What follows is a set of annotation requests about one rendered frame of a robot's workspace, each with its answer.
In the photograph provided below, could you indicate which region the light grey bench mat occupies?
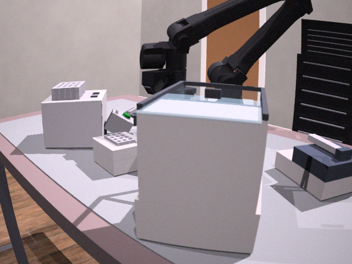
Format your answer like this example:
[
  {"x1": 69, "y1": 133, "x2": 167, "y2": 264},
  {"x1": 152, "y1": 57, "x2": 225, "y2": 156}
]
[{"x1": 0, "y1": 114, "x2": 352, "y2": 264}]

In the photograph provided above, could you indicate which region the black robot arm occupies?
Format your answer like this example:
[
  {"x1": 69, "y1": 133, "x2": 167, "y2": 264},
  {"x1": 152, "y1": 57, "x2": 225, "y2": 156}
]
[{"x1": 140, "y1": 0, "x2": 313, "y2": 95}]

